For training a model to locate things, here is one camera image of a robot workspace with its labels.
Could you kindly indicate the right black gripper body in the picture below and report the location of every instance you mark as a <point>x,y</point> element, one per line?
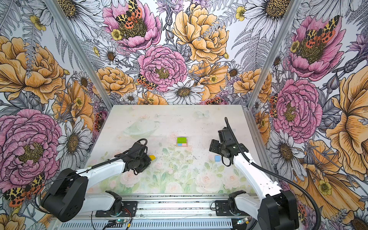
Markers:
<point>217,147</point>

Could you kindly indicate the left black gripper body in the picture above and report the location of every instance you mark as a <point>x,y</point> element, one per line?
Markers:
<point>142,163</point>

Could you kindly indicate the green wood block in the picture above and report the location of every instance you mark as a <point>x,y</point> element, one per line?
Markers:
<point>182,140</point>

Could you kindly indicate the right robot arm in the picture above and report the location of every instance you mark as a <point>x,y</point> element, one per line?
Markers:
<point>273,208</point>

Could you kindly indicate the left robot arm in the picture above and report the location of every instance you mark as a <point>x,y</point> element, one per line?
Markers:
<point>68,195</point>

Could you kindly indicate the light blue small block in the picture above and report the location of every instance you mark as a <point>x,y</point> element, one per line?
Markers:
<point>217,158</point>

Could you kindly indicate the vented metal grille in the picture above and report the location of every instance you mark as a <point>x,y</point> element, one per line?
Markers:
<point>154,224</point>

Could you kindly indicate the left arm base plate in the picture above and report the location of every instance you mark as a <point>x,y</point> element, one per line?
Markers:
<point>126,208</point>

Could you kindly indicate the aluminium rail frame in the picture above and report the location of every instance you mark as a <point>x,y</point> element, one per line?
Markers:
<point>174,206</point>

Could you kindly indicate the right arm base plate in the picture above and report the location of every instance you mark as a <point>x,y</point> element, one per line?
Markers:
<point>225,208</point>

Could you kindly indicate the right corner aluminium post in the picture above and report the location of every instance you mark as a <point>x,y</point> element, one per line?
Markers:
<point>279,38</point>

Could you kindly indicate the corner aluminium post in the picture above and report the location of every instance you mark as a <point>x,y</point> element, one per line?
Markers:
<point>279,38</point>
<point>68,31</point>

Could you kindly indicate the left corner aluminium post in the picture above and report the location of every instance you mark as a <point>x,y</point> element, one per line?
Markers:
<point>68,31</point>

